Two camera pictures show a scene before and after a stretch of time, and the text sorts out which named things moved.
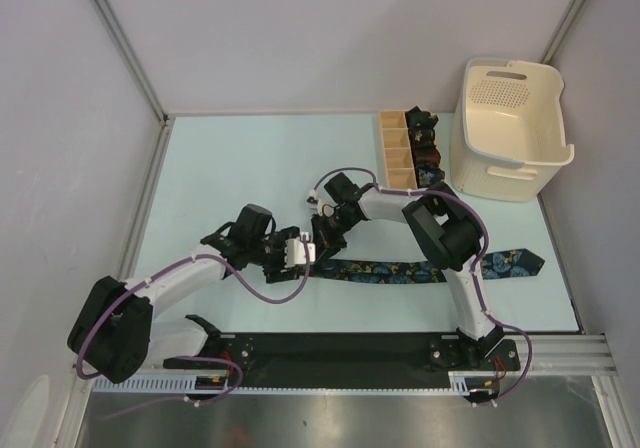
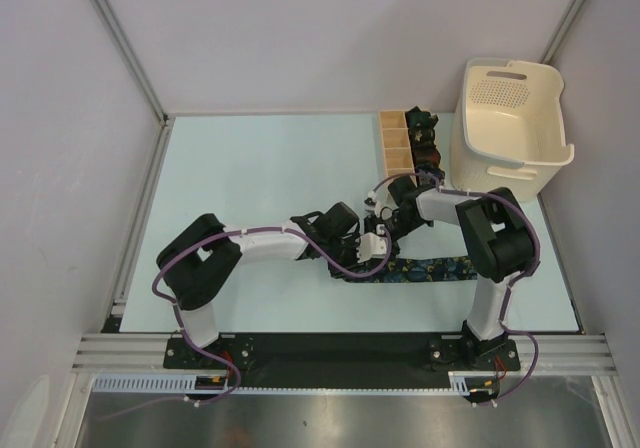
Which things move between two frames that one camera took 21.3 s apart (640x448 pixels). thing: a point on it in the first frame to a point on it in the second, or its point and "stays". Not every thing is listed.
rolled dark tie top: x=416 y=118 stays
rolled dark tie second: x=422 y=135 stays
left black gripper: x=274 y=274 to x=352 y=265
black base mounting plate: x=340 y=362 stays
